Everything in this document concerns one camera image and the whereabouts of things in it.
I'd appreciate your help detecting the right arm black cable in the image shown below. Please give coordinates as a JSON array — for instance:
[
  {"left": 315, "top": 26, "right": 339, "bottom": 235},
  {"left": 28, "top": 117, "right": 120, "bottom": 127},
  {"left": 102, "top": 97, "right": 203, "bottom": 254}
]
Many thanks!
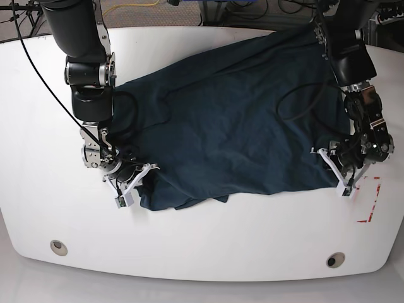
[{"left": 9, "top": 0, "right": 140, "bottom": 165}]

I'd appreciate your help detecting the yellow cable on floor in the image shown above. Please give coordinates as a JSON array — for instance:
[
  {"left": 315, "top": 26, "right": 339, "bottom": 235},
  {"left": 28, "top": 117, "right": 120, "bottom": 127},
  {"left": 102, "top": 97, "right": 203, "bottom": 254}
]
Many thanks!
[{"left": 102, "top": 0, "right": 162, "bottom": 16}]

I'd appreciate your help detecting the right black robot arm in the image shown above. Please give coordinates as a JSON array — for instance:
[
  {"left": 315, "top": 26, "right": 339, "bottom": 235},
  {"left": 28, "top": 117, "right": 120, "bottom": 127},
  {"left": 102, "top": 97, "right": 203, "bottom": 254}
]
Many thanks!
[{"left": 39, "top": 1, "right": 142, "bottom": 198}]

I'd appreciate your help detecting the red tape rectangle marking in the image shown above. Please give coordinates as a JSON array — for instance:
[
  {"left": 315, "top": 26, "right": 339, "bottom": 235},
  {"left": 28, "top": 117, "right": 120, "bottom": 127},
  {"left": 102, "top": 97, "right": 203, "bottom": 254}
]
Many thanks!
[{"left": 353, "top": 176, "right": 382, "bottom": 223}]

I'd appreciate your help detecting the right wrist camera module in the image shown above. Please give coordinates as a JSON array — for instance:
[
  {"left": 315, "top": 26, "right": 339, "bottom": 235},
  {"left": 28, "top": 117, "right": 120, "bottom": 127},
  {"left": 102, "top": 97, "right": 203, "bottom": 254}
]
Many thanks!
[{"left": 115, "top": 193, "right": 134, "bottom": 208}]

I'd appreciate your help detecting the table cable grommet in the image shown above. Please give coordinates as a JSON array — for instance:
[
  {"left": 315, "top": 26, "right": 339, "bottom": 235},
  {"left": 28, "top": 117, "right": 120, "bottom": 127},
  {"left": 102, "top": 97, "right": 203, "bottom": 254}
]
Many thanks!
[
  {"left": 50, "top": 240, "right": 68, "bottom": 256},
  {"left": 326, "top": 252, "right": 345, "bottom": 269}
]

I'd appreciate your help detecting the left table cable grommet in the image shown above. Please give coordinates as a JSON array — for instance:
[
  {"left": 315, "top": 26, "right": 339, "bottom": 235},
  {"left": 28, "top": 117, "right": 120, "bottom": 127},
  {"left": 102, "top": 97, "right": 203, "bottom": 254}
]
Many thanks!
[{"left": 50, "top": 240, "right": 68, "bottom": 256}]

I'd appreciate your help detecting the white power strip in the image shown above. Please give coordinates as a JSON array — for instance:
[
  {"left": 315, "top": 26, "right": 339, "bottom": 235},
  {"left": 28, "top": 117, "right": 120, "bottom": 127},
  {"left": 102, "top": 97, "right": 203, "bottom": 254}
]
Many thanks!
[{"left": 375, "top": 6, "right": 403, "bottom": 25}]

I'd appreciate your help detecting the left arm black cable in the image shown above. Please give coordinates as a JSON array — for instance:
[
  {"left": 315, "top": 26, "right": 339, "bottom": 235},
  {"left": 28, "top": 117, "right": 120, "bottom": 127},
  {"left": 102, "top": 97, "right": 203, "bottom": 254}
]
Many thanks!
[{"left": 276, "top": 0, "right": 345, "bottom": 122}]

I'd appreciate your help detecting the right table cable grommet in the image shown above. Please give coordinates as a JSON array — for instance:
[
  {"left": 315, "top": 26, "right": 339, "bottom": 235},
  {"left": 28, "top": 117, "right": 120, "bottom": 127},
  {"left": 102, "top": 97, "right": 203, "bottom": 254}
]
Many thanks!
[{"left": 326, "top": 252, "right": 345, "bottom": 269}]

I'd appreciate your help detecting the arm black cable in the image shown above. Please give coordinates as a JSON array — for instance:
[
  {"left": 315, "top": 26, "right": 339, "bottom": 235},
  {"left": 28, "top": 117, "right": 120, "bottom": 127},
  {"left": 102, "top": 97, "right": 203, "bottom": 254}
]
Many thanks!
[
  {"left": 276, "top": 0, "right": 345, "bottom": 122},
  {"left": 9, "top": 0, "right": 140, "bottom": 165}
]

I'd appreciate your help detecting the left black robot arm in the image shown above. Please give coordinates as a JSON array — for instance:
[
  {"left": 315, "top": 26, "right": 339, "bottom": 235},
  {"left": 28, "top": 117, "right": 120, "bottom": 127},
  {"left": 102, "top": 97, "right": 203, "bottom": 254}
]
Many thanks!
[{"left": 312, "top": 1, "right": 395, "bottom": 196}]

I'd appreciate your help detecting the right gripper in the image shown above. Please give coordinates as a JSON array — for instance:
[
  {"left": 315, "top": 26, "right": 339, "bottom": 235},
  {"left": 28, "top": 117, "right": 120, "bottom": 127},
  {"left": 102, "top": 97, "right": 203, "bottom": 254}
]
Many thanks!
[{"left": 103, "top": 163, "right": 160, "bottom": 198}]

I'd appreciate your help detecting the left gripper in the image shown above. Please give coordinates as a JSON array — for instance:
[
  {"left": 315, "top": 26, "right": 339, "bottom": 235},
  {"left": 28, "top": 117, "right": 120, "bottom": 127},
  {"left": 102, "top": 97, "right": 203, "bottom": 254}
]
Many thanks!
[{"left": 310, "top": 141, "right": 375, "bottom": 186}]

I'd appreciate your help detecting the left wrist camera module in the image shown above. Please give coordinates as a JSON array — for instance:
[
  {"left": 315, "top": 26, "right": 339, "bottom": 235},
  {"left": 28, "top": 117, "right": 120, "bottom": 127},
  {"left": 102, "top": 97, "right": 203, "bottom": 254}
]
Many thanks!
[{"left": 336, "top": 182, "right": 355, "bottom": 198}]

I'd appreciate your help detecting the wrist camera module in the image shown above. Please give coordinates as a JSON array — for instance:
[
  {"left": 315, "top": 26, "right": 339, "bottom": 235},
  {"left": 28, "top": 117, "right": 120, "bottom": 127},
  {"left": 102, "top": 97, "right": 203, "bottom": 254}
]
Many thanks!
[
  {"left": 336, "top": 182, "right": 355, "bottom": 198},
  {"left": 115, "top": 193, "right": 134, "bottom": 208}
]

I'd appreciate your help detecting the black tripod stand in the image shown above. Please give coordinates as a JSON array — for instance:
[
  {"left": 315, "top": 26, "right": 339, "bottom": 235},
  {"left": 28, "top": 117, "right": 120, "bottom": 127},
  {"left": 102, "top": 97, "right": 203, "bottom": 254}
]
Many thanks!
[{"left": 1, "top": 1, "right": 44, "bottom": 37}]

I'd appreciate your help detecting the dark teal T-shirt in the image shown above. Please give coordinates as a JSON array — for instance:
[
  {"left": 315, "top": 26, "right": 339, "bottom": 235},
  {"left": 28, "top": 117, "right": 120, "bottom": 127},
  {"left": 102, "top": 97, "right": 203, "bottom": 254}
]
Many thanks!
[{"left": 109, "top": 25, "right": 350, "bottom": 211}]

